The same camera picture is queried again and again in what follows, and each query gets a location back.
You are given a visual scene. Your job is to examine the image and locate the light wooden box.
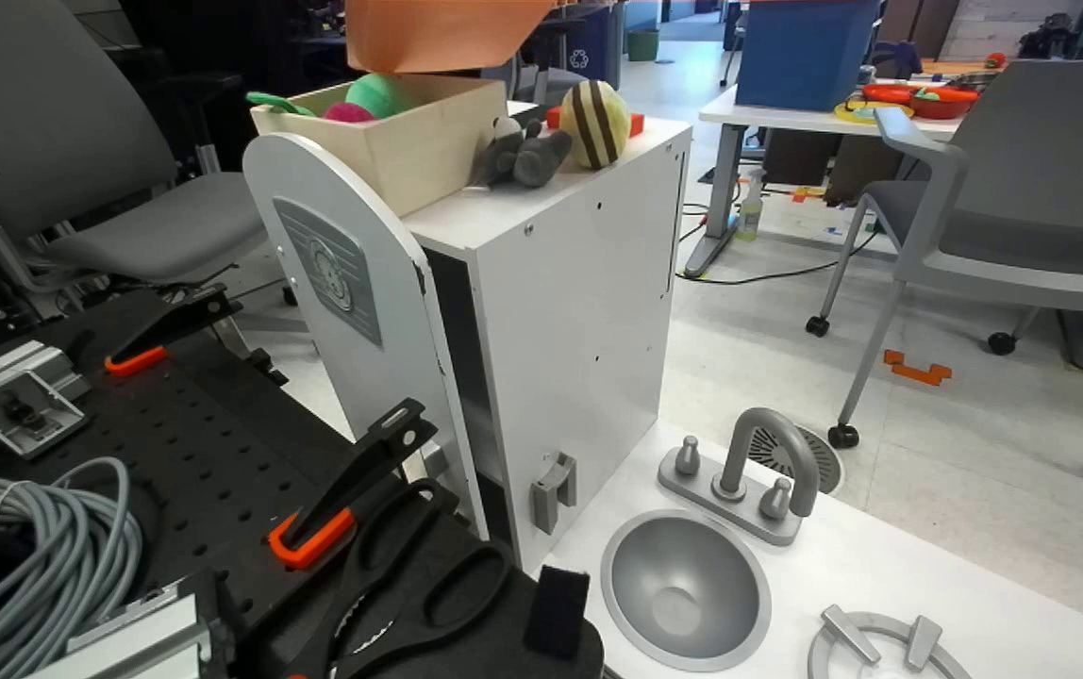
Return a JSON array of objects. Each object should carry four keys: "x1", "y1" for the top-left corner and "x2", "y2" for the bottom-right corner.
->
[{"x1": 250, "y1": 74, "x2": 508, "y2": 214}]

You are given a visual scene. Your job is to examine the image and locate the black orange clamp front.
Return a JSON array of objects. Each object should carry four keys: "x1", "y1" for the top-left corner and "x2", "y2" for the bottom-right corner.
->
[{"x1": 269, "y1": 399, "x2": 438, "y2": 569}]

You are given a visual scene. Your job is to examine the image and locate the grey toy faucet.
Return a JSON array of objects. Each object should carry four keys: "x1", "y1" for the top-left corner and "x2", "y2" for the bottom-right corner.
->
[{"x1": 658, "y1": 407, "x2": 824, "y2": 546}]

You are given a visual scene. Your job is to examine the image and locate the white desk table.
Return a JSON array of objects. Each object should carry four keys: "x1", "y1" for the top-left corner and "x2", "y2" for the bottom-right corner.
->
[{"x1": 683, "y1": 81, "x2": 970, "y2": 282}]

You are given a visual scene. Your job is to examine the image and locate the magenta plush toy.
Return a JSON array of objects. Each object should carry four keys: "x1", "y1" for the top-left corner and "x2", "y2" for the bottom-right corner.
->
[{"x1": 323, "y1": 102, "x2": 373, "y2": 123}]

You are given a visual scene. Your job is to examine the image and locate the grey office chair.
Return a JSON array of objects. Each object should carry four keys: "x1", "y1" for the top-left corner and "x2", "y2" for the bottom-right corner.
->
[
  {"x1": 809, "y1": 58, "x2": 1083, "y2": 448},
  {"x1": 0, "y1": 0, "x2": 264, "y2": 282}
]

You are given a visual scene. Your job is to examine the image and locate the black orange clamp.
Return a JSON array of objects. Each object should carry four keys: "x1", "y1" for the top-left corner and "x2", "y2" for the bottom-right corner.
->
[
  {"x1": 100, "y1": 290, "x2": 238, "y2": 382},
  {"x1": 269, "y1": 399, "x2": 438, "y2": 569}
]

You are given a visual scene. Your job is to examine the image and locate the pink plastic tray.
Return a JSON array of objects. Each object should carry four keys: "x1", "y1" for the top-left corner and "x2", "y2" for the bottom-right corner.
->
[{"x1": 344, "y1": 0, "x2": 558, "y2": 74}]

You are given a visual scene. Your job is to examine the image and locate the grey coiled cable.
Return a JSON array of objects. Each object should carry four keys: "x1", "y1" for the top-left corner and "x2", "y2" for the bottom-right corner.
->
[{"x1": 0, "y1": 453, "x2": 146, "y2": 679}]

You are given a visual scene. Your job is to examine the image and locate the black scissors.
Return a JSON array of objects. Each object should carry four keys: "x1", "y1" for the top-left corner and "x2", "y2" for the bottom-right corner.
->
[{"x1": 264, "y1": 483, "x2": 514, "y2": 679}]

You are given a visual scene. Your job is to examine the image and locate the white toy kitchen counter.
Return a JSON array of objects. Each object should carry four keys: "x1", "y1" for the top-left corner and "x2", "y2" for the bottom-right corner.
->
[{"x1": 546, "y1": 428, "x2": 1083, "y2": 679}]

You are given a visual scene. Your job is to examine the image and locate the aluminium extrusion rail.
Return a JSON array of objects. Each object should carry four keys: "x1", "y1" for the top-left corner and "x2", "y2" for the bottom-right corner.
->
[{"x1": 0, "y1": 338, "x2": 89, "y2": 458}]

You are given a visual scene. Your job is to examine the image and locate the green plush toy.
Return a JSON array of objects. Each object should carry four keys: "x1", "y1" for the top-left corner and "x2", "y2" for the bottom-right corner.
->
[{"x1": 244, "y1": 74, "x2": 409, "y2": 119}]

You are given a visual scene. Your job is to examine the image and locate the grey office chair left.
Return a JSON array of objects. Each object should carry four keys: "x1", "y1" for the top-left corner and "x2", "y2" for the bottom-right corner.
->
[{"x1": 0, "y1": 0, "x2": 264, "y2": 282}]

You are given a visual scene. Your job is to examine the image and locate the black orange clamp rear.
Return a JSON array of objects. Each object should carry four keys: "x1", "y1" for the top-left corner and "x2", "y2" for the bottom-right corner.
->
[{"x1": 100, "y1": 290, "x2": 238, "y2": 382}]

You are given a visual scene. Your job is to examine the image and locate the black perforated board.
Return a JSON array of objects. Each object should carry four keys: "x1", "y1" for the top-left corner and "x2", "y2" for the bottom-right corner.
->
[{"x1": 27, "y1": 294, "x2": 602, "y2": 679}]

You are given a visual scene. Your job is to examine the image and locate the grey office chair right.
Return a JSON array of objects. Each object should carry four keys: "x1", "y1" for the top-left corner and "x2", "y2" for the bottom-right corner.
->
[{"x1": 809, "y1": 58, "x2": 1083, "y2": 448}]

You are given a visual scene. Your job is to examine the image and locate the grey toy sink bowl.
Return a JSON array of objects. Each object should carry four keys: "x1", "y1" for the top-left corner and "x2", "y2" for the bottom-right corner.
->
[{"x1": 601, "y1": 507, "x2": 773, "y2": 676}]

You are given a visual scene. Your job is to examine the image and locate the white toy kitchen cabinet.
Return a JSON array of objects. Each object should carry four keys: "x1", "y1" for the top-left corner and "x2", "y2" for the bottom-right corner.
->
[{"x1": 244, "y1": 119, "x2": 689, "y2": 565}]

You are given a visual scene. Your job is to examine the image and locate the yellow black striped ball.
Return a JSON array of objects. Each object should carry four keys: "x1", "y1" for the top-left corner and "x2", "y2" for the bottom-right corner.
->
[{"x1": 558, "y1": 79, "x2": 629, "y2": 169}]

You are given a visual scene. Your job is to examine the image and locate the grey plush toy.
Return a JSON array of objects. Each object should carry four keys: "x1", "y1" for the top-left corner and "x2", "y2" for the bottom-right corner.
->
[{"x1": 473, "y1": 130, "x2": 572, "y2": 189}]

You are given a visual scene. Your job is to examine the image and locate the small black block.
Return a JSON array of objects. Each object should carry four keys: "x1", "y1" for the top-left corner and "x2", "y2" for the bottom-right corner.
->
[{"x1": 526, "y1": 565, "x2": 588, "y2": 658}]

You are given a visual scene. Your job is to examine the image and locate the grey toy stove burner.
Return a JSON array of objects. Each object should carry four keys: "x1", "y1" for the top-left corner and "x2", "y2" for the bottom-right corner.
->
[{"x1": 805, "y1": 599, "x2": 975, "y2": 679}]

